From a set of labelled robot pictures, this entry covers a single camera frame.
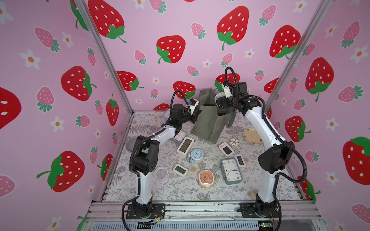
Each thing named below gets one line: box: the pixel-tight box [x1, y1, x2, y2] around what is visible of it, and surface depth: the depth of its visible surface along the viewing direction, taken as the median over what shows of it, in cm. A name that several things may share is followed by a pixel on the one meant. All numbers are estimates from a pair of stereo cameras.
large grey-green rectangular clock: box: [220, 157, 243, 185], surface depth 87 cm
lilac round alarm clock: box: [154, 165, 170, 182], surface depth 86 cm
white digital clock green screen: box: [176, 136, 195, 158], surface depth 97 cm
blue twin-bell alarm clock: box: [187, 148, 204, 164], surface depth 92 cm
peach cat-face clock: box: [198, 168, 215, 189], surface depth 84 cm
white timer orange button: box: [218, 141, 235, 157], surface depth 97 cm
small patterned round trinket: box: [228, 138, 239, 148], surface depth 100 cm
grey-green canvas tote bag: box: [190, 87, 238, 144], surface depth 100 cm
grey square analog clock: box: [173, 129, 187, 142], surface depth 104 cm
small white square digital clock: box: [172, 164, 188, 178], surface depth 88 cm
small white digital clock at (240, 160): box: [234, 154, 247, 168], surface depth 92 cm
